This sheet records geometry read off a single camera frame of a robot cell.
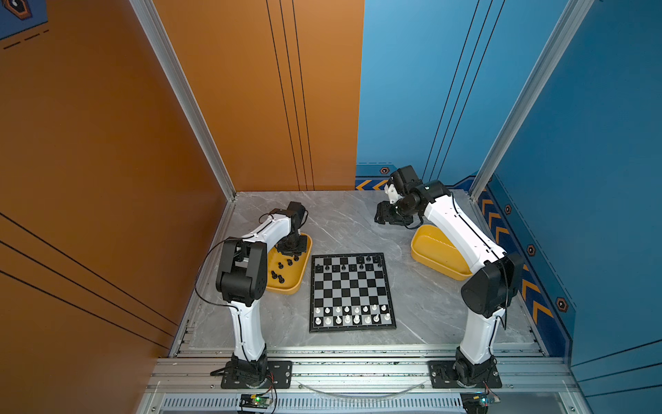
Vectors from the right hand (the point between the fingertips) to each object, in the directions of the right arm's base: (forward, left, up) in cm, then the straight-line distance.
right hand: (379, 219), depth 85 cm
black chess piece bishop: (-12, +35, -18) cm, 41 cm away
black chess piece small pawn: (-6, +36, -19) cm, 41 cm away
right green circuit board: (-48, -24, -22) cm, 58 cm away
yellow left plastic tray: (-8, +34, -20) cm, 41 cm away
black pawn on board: (-8, +21, -18) cm, 29 cm away
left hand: (-1, +30, -17) cm, 35 cm away
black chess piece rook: (-5, +33, -19) cm, 38 cm away
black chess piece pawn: (-4, +30, -18) cm, 36 cm away
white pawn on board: (-24, +21, -17) cm, 36 cm away
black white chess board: (-17, +10, -19) cm, 27 cm away
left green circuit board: (-47, +37, -21) cm, 64 cm away
